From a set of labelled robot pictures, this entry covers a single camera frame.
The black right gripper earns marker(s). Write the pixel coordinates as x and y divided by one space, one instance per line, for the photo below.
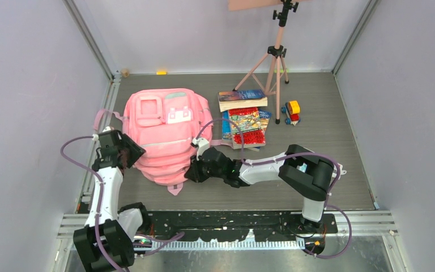
195 171

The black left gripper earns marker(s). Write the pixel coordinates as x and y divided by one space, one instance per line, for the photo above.
136 151

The pink student backpack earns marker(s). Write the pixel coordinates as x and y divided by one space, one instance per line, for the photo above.
164 123

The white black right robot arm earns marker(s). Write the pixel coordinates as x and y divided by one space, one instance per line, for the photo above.
310 174

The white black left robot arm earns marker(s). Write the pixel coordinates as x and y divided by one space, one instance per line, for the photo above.
105 242

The red 156-storey treehouse book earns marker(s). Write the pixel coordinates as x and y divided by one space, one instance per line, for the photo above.
246 128

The blue 91-storey treehouse book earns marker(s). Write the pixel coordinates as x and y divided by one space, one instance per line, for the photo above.
226 131

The small wooden block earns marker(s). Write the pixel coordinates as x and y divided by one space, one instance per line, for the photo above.
125 72

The colourful toy block train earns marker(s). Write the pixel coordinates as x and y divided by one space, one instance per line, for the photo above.
292 111

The pink tripod stand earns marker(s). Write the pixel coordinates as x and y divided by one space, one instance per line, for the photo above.
276 53

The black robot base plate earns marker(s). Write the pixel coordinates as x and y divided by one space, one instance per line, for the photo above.
227 226

